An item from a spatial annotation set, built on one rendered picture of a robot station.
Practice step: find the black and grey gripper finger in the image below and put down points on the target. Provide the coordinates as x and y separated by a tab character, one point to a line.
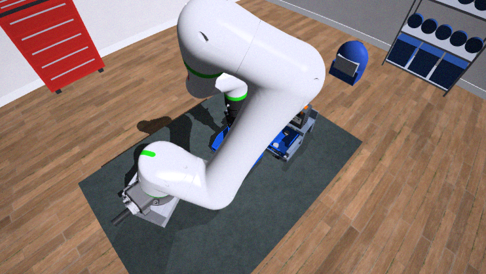
229	119

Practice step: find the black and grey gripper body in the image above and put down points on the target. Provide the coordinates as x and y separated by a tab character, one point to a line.
232	113

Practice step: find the grey low shelf rack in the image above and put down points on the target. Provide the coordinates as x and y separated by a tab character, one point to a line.
306	128

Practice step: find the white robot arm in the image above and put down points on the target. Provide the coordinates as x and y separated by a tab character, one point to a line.
281	73

